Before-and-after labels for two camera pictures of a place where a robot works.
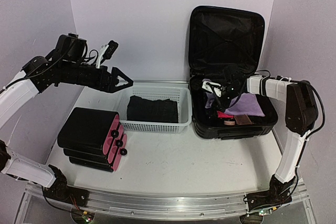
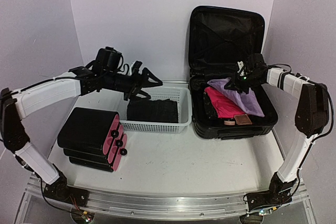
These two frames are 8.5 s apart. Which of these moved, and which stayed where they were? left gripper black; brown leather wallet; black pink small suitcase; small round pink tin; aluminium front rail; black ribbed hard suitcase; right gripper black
Moved: right gripper black; left gripper black
Stayed: aluminium front rail; brown leather wallet; black ribbed hard suitcase; small round pink tin; black pink small suitcase
